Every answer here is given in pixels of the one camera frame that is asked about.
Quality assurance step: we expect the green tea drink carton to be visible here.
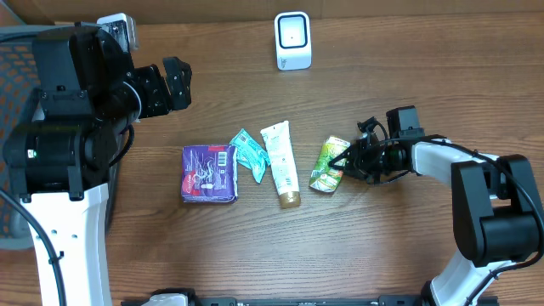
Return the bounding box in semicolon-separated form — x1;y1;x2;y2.
309;136;350;193

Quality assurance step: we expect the white tube gold cap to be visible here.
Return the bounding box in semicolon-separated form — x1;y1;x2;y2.
260;121;301;209

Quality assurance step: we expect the purple pad package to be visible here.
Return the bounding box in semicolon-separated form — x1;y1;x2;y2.
180;144;238;204

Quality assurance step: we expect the teal snack packet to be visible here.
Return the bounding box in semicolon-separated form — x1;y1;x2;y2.
229;129;270;184

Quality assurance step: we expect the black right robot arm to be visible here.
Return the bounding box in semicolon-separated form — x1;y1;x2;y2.
329;135;543;305

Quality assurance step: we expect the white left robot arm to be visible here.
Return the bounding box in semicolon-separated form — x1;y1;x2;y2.
1;25;192;305

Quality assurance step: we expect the white barcode scanner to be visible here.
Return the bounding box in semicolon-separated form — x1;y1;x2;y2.
274;11;312;71

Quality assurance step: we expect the grey plastic shopping basket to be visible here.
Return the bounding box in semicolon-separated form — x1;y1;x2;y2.
0;23;120;251

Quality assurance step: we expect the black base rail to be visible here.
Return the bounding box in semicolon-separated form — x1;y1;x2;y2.
121;283;501;306

